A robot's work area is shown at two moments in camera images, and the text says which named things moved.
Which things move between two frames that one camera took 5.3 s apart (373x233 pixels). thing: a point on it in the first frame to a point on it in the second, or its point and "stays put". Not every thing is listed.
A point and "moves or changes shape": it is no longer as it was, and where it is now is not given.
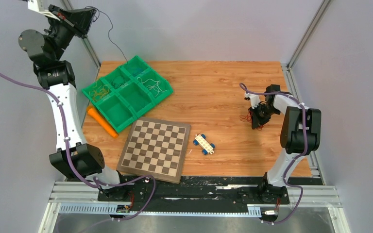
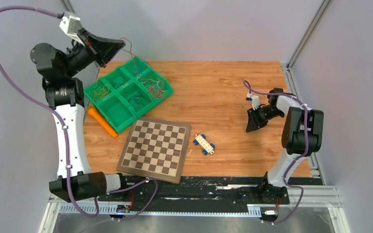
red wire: x=248 y=118 moves or changes shape
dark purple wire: x=96 y=19 to x=136 y=101
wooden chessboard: x=155 y=148 stays put
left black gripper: x=78 y=21 to x=104 y=49
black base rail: x=120 y=196 stays put
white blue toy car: x=207 y=147 stays put
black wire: x=117 y=81 stays put
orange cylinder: x=104 y=123 stays put
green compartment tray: x=129 y=92 stays put
